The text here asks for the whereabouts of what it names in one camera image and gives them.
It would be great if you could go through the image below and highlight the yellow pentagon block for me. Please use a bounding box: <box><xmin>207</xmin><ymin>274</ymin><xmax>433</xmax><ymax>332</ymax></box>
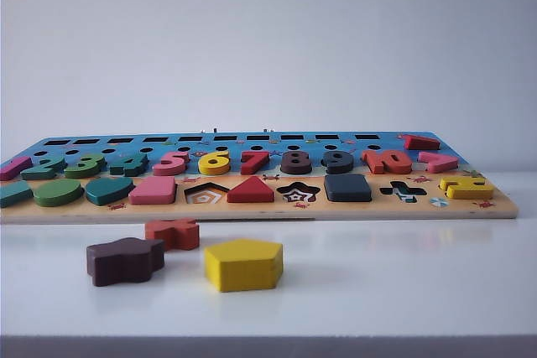
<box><xmin>203</xmin><ymin>238</ymin><xmax>284</xmax><ymax>293</ymax></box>

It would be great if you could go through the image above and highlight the colourful wooden puzzle board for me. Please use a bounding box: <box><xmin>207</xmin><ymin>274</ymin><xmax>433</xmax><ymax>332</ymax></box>
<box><xmin>0</xmin><ymin>131</ymin><xmax>520</xmax><ymax>225</ymax></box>

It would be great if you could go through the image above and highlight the red triangle block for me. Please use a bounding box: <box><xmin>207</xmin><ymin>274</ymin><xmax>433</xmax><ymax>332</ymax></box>
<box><xmin>226</xmin><ymin>175</ymin><xmax>275</xmax><ymax>204</ymax></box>

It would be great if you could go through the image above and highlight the teal shape block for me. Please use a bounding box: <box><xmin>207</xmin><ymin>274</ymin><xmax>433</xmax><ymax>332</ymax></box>
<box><xmin>0</xmin><ymin>180</ymin><xmax>34</xmax><ymax>209</ymax></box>

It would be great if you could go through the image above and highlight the green number three piece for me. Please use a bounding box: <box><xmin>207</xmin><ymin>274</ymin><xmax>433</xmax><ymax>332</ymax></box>
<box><xmin>64</xmin><ymin>152</ymin><xmax>106</xmax><ymax>179</ymax></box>

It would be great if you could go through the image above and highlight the yellow number six piece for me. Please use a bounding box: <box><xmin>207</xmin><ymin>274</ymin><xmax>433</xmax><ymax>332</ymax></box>
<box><xmin>198</xmin><ymin>150</ymin><xmax>231</xmax><ymax>176</ymax></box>

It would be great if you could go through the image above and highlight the orange number ten piece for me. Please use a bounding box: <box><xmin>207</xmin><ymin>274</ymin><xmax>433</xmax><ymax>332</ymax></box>
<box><xmin>361</xmin><ymin>149</ymin><xmax>413</xmax><ymax>175</ymax></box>

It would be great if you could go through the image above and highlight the teal number two piece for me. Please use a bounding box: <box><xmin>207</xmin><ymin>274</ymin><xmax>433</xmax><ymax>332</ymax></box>
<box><xmin>20</xmin><ymin>153</ymin><xmax>67</xmax><ymax>181</ymax></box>

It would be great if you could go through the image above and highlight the orange cross block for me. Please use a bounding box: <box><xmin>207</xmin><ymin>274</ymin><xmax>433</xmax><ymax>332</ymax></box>
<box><xmin>144</xmin><ymin>217</ymin><xmax>201</xmax><ymax>252</ymax></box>

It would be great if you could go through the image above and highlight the teal heart block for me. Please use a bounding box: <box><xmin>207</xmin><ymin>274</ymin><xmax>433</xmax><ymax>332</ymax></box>
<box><xmin>85</xmin><ymin>176</ymin><xmax>135</xmax><ymax>207</ymax></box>

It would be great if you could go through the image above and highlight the brown star block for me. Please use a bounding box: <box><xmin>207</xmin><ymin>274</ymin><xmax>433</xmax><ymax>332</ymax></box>
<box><xmin>86</xmin><ymin>236</ymin><xmax>165</xmax><ymax>288</ymax></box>

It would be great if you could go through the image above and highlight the brown number eight piece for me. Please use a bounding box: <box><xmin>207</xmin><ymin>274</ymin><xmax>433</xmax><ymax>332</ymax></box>
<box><xmin>279</xmin><ymin>149</ymin><xmax>313</xmax><ymax>175</ymax></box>

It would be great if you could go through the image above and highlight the dark blue number nine piece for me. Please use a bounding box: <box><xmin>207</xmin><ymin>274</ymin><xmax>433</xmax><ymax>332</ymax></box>
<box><xmin>321</xmin><ymin>150</ymin><xmax>356</xmax><ymax>175</ymax></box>

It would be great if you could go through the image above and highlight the teal number four piece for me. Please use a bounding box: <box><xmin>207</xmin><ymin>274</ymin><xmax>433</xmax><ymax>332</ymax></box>
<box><xmin>109</xmin><ymin>151</ymin><xmax>149</xmax><ymax>178</ymax></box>

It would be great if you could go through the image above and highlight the pink number one piece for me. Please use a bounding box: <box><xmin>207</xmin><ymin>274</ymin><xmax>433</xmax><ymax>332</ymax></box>
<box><xmin>0</xmin><ymin>155</ymin><xmax>34</xmax><ymax>182</ymax></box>

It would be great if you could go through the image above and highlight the green oval block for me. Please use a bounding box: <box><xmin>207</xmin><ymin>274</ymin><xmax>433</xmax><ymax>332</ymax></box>
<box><xmin>32</xmin><ymin>178</ymin><xmax>85</xmax><ymax>208</ymax></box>

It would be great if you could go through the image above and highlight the red number seven piece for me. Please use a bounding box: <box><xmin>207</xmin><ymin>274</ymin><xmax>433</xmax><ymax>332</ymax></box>
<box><xmin>240</xmin><ymin>150</ymin><xmax>272</xmax><ymax>176</ymax></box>

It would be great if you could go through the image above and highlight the pink number five piece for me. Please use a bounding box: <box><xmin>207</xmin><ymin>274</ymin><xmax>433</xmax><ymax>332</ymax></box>
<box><xmin>152</xmin><ymin>150</ymin><xmax>190</xmax><ymax>177</ymax></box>

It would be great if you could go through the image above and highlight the pink sign piece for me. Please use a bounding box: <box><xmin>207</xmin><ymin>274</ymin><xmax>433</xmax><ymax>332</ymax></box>
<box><xmin>418</xmin><ymin>151</ymin><xmax>458</xmax><ymax>174</ymax></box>

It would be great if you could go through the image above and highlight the dark blue square block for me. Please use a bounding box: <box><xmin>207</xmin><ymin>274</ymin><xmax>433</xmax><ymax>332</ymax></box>
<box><xmin>323</xmin><ymin>173</ymin><xmax>373</xmax><ymax>203</ymax></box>

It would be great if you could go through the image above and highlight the yellow sign piece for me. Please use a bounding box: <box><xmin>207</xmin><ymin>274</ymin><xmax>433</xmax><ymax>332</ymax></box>
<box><xmin>438</xmin><ymin>176</ymin><xmax>495</xmax><ymax>200</ymax></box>

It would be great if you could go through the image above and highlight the pink trapezoid block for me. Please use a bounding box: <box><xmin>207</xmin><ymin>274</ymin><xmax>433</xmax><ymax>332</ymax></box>
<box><xmin>128</xmin><ymin>175</ymin><xmax>177</xmax><ymax>205</ymax></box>

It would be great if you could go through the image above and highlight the red sign piece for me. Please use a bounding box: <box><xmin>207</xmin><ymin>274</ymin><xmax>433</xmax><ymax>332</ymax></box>
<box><xmin>403</xmin><ymin>133</ymin><xmax>441</xmax><ymax>152</ymax></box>

